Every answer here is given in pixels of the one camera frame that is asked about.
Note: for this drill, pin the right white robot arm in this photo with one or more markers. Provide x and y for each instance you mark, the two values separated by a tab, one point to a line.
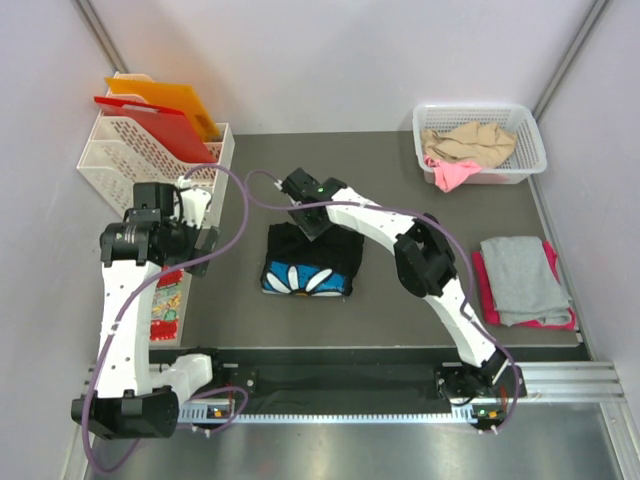
424	259

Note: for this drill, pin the aluminium frame rail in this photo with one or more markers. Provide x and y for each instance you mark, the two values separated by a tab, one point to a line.
555	382

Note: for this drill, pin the folded grey t-shirt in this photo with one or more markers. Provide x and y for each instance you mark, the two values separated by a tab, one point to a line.
522	282

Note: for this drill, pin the white perforated file organizer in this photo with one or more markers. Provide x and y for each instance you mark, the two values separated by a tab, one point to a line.
119	153

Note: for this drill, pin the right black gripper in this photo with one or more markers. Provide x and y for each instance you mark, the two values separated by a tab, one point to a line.
313	232

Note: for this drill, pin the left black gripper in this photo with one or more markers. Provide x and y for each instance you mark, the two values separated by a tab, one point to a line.
192	253

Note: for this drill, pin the beige t-shirt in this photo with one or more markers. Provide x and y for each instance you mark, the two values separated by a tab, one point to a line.
486	144

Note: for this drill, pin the red folder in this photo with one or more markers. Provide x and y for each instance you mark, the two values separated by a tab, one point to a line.
170	127

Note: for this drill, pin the orange folder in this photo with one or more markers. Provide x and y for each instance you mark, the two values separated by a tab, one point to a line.
182	97

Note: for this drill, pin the folded magenta t-shirt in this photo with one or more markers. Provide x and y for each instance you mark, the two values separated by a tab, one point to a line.
493	317

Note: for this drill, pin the white plastic laundry basket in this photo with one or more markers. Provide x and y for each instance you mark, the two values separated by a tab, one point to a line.
529	157

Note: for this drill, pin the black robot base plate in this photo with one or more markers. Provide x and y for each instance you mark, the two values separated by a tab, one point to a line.
350	380

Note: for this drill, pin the pink t-shirt in basket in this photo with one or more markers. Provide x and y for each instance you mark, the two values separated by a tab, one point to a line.
450	175

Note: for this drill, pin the white slotted cable duct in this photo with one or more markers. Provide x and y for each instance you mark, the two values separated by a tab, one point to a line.
209	415

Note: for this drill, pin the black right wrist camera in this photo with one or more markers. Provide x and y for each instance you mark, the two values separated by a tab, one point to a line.
303	188

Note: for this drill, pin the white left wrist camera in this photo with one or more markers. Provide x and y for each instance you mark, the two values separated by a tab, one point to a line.
194	204

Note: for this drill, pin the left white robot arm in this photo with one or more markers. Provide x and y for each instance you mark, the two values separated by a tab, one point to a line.
160	231

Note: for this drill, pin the black t-shirt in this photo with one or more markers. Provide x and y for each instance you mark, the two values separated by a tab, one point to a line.
324	267

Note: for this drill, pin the red children's book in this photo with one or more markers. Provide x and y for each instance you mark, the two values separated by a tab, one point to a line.
169	309

